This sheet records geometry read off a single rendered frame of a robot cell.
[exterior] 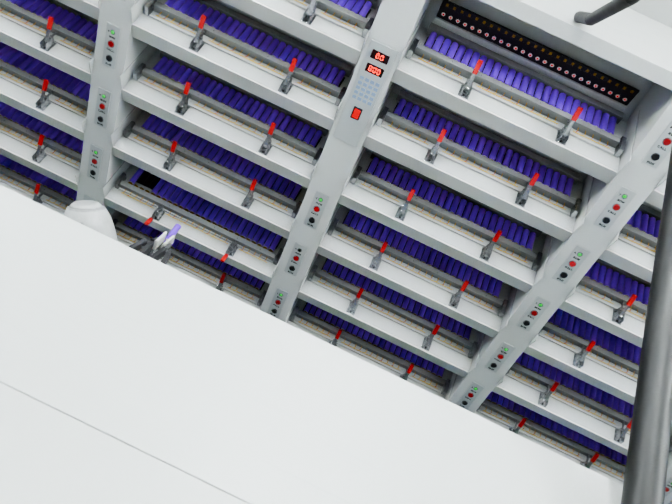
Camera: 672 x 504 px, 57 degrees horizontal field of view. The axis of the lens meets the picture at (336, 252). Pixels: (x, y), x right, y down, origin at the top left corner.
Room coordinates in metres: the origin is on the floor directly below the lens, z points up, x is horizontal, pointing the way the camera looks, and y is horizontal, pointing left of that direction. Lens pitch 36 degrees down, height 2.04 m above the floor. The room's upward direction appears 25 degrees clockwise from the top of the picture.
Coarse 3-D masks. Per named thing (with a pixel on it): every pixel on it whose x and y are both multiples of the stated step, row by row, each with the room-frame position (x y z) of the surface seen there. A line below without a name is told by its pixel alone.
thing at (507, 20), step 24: (432, 0) 1.73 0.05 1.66; (456, 0) 1.73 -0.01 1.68; (576, 0) 1.87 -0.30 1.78; (600, 0) 2.06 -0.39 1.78; (264, 24) 1.74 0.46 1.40; (504, 24) 1.73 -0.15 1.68; (528, 24) 1.73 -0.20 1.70; (624, 24) 1.85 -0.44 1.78; (648, 24) 2.03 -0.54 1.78; (552, 48) 1.73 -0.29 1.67; (576, 48) 1.73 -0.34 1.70; (624, 72) 1.72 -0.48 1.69; (624, 120) 1.72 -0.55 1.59
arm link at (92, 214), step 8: (80, 200) 1.07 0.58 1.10; (88, 200) 1.08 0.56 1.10; (72, 208) 1.03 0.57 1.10; (80, 208) 1.03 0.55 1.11; (88, 208) 1.04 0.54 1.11; (96, 208) 1.05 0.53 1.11; (104, 208) 1.07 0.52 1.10; (72, 216) 1.01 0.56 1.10; (80, 216) 1.02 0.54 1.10; (88, 216) 1.03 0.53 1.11; (96, 216) 1.04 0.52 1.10; (104, 216) 1.06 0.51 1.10; (88, 224) 1.02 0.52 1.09; (96, 224) 1.03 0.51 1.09; (104, 224) 1.04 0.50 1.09; (112, 224) 1.07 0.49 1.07; (104, 232) 1.04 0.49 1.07; (112, 232) 1.06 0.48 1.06
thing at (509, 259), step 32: (384, 160) 1.68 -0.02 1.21; (352, 192) 1.56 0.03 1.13; (384, 192) 1.60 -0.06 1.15; (416, 192) 1.62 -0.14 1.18; (448, 192) 1.68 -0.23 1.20; (384, 224) 1.55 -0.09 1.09; (416, 224) 1.55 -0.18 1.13; (448, 224) 1.59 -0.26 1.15; (480, 224) 1.62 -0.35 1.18; (512, 224) 1.66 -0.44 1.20; (480, 256) 1.53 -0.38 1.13; (512, 256) 1.58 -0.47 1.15; (544, 256) 1.59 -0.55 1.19
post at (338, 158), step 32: (384, 0) 1.54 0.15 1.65; (416, 0) 1.54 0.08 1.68; (384, 32) 1.54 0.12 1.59; (384, 96) 1.57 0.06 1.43; (320, 160) 1.54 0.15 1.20; (352, 160) 1.54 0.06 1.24; (320, 192) 1.54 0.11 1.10; (320, 224) 1.54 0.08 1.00; (288, 256) 1.54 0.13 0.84; (288, 288) 1.54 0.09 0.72
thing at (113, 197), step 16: (112, 176) 1.58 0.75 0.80; (128, 176) 1.65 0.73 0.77; (112, 192) 1.58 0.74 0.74; (128, 208) 1.55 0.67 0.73; (144, 208) 1.57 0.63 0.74; (160, 224) 1.55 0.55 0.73; (192, 240) 1.55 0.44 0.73; (208, 240) 1.56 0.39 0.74; (224, 240) 1.59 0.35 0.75; (240, 256) 1.56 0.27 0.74; (256, 256) 1.58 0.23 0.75; (256, 272) 1.54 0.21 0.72; (272, 272) 1.56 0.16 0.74
